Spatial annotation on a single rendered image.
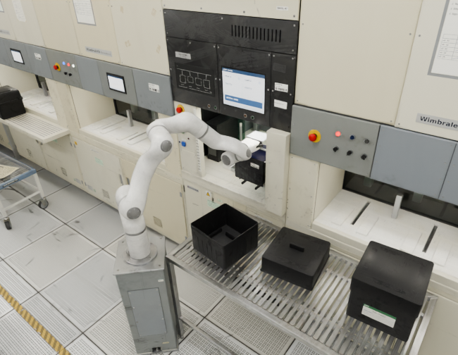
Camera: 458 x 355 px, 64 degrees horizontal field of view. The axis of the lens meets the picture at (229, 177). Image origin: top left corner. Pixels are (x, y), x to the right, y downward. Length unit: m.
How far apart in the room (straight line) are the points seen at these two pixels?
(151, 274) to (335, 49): 1.48
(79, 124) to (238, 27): 2.13
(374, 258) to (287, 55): 1.03
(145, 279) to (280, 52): 1.41
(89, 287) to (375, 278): 2.22
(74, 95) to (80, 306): 1.79
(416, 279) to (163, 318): 1.44
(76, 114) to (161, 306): 2.04
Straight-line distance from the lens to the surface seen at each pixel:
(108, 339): 2.87
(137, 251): 2.14
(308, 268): 1.96
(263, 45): 1.95
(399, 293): 1.75
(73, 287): 3.28
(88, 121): 3.77
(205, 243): 2.07
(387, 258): 1.88
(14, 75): 5.05
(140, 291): 2.26
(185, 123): 1.84
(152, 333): 2.55
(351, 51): 1.75
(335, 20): 1.76
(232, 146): 1.95
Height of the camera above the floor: 2.25
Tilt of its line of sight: 32 degrees down
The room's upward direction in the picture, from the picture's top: 2 degrees counter-clockwise
